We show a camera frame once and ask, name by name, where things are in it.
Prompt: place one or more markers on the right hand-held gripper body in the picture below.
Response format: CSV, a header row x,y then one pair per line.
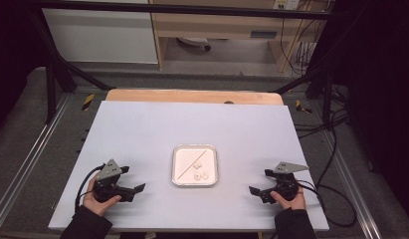
x,y
286,186

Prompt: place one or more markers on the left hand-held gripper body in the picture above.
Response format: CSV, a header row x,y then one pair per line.
x,y
107,184

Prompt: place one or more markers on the square metal tray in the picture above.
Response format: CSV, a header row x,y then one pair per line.
x,y
183,162

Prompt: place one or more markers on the small white piece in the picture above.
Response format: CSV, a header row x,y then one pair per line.
x,y
197,176
198,165
205,176

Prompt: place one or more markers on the person's right hand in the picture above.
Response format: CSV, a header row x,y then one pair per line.
x,y
290,201

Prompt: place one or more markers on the person's left hand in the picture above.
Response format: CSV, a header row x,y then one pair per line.
x,y
99,204

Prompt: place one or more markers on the white table board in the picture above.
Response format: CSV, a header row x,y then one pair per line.
x,y
142,132

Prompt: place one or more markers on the thin wooden stick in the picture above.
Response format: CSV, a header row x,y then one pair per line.
x,y
187,169

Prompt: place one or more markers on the yellow black striped tape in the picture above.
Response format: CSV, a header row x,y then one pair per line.
x,y
301,107
88,102

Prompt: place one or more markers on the wooden table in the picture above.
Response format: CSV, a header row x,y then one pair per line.
x,y
178,96

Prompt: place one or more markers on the white cabinet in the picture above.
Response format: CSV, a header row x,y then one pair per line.
x,y
99,36

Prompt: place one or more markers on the black curtain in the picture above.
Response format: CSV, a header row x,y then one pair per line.
x,y
13,49
381,83

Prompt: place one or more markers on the white chair base with caster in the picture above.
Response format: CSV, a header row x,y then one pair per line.
x,y
195,41

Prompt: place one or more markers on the light wooden desk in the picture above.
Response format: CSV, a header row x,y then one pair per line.
x,y
225,23

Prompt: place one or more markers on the aluminium floor rail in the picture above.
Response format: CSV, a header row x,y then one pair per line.
x,y
354,186
33,149

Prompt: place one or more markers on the black metal frame stand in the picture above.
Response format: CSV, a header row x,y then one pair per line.
x,y
321,83
56,73

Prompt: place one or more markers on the white wall socket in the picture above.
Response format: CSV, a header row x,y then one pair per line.
x,y
286,4

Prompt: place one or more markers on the black metal frame bar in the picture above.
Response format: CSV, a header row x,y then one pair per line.
x,y
192,10

